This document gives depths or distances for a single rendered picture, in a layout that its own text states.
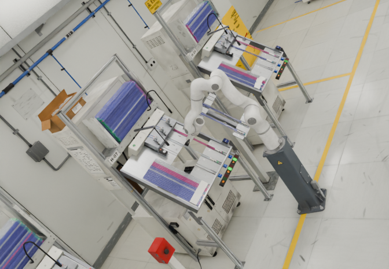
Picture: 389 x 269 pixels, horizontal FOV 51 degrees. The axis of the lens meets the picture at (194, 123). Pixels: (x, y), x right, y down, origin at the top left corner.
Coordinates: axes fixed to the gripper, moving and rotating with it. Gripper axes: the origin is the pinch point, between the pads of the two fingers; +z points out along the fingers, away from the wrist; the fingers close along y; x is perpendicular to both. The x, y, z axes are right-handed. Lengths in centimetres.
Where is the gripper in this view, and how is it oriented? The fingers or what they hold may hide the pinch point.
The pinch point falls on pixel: (189, 140)
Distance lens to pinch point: 347.5
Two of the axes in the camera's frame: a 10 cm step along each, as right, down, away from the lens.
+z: -2.7, 5.3, 8.0
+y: -4.4, 6.8, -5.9
